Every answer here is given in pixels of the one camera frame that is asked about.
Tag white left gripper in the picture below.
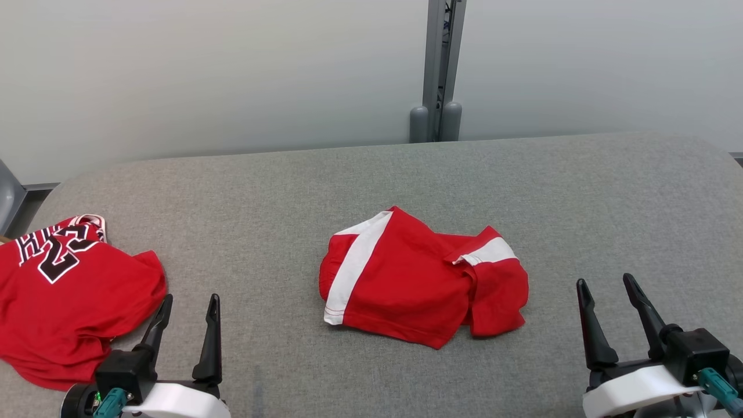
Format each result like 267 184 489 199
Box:
122 293 232 418

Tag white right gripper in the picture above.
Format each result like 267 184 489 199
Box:
576 272 706 418

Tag red Bulls 23 jersey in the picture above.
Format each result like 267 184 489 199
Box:
0 214 168 391

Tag red shorts with white stripes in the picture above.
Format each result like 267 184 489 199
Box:
319 206 529 350

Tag teal left cable connector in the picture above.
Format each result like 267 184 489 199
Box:
93 387 128 418

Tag teal cable connector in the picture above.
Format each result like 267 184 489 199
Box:
93 387 128 418
698 367 743 417

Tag teal right cable connector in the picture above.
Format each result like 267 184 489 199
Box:
698 367 743 417

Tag grey metal frame leg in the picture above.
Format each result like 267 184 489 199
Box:
0 160 28 236

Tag grey metal partition post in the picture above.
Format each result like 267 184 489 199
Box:
409 0 467 143

